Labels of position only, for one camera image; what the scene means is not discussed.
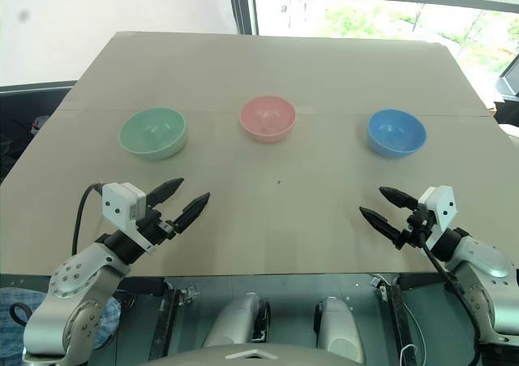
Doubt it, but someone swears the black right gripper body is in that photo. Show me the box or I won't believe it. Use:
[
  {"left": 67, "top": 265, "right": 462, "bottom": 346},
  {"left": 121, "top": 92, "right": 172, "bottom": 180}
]
[{"left": 395, "top": 203, "right": 438, "bottom": 251}]

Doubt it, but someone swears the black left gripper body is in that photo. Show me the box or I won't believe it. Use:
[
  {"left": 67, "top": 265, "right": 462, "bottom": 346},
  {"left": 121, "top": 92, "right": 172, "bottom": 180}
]
[{"left": 136, "top": 205, "right": 178, "bottom": 247}]

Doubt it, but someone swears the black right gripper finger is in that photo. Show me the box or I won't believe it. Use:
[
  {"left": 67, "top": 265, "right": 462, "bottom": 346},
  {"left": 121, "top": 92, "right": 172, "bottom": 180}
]
[
  {"left": 358, "top": 206, "right": 403, "bottom": 240},
  {"left": 378, "top": 186, "right": 420, "bottom": 212}
]

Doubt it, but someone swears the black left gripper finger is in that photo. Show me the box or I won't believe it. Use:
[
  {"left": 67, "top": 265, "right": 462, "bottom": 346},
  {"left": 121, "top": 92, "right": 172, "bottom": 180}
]
[
  {"left": 145, "top": 177, "right": 185, "bottom": 209},
  {"left": 173, "top": 192, "right": 211, "bottom": 235}
]

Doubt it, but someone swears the green plastic bowl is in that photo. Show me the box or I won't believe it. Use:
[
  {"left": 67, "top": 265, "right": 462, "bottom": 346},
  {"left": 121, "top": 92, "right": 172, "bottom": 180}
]
[{"left": 118, "top": 106, "right": 189, "bottom": 161}]

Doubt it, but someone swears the blue plastic bowl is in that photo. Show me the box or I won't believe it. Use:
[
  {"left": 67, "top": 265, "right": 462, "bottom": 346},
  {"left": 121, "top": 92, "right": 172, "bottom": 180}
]
[{"left": 367, "top": 109, "right": 428, "bottom": 159}]

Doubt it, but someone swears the black table leg strut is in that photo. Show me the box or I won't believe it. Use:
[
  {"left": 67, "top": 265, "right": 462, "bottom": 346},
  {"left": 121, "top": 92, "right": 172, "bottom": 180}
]
[
  {"left": 379, "top": 276, "right": 418, "bottom": 366},
  {"left": 146, "top": 278, "right": 182, "bottom": 363}
]

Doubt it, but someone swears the silver right robot leg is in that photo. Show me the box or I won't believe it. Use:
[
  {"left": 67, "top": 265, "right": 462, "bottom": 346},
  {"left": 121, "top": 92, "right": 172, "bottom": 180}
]
[{"left": 314, "top": 296, "right": 365, "bottom": 364}]

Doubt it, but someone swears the silver robot leg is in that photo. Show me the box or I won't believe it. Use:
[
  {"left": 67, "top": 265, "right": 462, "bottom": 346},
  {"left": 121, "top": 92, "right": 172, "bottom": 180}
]
[
  {"left": 201, "top": 291, "right": 272, "bottom": 349},
  {"left": 314, "top": 296, "right": 365, "bottom": 364}
]

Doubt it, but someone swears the silver left robot leg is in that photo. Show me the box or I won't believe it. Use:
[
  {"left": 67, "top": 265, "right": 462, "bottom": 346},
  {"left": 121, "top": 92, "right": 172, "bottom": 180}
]
[{"left": 201, "top": 291, "right": 272, "bottom": 349}]

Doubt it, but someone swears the pink plastic bowl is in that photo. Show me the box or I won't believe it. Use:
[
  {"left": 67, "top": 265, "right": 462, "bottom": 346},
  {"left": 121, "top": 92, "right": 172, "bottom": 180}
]
[{"left": 239, "top": 95, "right": 297, "bottom": 144}]

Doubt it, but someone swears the blue checkered cloth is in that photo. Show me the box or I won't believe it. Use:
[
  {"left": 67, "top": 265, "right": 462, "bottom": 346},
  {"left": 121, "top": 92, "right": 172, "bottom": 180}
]
[{"left": 0, "top": 286, "right": 122, "bottom": 359}]

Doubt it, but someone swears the grey robot torso top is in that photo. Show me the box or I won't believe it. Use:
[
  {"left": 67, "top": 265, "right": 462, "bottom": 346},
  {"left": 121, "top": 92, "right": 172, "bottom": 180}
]
[{"left": 139, "top": 343, "right": 366, "bottom": 366}]

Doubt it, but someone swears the dark cluttered side shelf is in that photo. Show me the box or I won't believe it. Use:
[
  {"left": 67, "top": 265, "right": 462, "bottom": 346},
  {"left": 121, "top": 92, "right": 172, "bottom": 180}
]
[{"left": 0, "top": 80, "right": 78, "bottom": 180}]

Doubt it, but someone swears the dark monitor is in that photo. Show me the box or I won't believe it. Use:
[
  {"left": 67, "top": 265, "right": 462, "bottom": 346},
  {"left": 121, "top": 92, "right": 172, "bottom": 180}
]
[{"left": 493, "top": 55, "right": 519, "bottom": 103}]

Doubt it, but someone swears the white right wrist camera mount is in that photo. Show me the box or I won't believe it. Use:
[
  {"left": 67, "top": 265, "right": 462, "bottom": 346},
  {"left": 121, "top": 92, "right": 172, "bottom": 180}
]
[{"left": 418, "top": 185, "right": 456, "bottom": 248}]

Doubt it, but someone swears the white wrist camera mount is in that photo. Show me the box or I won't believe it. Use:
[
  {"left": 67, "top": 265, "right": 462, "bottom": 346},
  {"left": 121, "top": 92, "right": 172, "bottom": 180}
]
[
  {"left": 418, "top": 185, "right": 456, "bottom": 248},
  {"left": 101, "top": 182, "right": 157, "bottom": 256}
]

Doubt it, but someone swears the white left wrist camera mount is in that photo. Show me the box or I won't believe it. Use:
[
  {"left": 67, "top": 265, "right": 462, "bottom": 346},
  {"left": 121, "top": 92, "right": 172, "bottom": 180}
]
[{"left": 101, "top": 182, "right": 157, "bottom": 256}]

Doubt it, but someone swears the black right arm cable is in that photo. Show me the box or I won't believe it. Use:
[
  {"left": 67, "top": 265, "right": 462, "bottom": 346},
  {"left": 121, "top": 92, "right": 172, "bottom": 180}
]
[{"left": 417, "top": 226, "right": 486, "bottom": 342}]

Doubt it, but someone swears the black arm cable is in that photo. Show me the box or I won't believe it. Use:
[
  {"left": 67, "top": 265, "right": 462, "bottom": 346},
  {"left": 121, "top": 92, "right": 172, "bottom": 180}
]
[
  {"left": 417, "top": 226, "right": 486, "bottom": 342},
  {"left": 71, "top": 183, "right": 105, "bottom": 257}
]

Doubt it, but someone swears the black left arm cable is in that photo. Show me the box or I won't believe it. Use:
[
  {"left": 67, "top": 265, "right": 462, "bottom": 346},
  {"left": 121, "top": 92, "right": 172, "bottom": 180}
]
[{"left": 71, "top": 183, "right": 105, "bottom": 257}]

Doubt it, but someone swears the thin white cable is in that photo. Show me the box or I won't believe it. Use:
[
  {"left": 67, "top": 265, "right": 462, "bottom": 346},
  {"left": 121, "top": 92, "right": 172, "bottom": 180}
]
[{"left": 371, "top": 274, "right": 421, "bottom": 366}]

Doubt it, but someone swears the black window frame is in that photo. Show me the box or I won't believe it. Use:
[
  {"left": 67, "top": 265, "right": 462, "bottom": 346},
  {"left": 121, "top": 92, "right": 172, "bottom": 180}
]
[{"left": 226, "top": 0, "right": 519, "bottom": 38}]

